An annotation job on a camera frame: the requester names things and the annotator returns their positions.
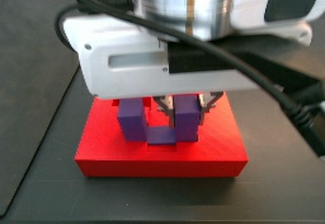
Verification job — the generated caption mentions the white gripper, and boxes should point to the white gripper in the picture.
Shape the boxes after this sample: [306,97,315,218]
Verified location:
[62,15,256,127]

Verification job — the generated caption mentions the purple U-shaped block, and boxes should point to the purple U-shaped block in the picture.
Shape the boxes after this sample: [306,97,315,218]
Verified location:
[116,95,199,145]

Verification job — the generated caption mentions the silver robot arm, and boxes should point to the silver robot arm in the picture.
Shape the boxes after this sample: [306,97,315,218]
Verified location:
[62,0,251,112]

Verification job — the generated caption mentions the red board with cutouts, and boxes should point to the red board with cutouts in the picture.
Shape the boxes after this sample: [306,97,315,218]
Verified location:
[74,97,247,177]

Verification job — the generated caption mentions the black cable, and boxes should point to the black cable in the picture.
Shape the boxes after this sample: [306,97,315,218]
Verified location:
[50,0,325,163]

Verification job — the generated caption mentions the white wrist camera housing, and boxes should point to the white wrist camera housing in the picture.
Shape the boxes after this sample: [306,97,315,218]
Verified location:
[230,0,325,46]

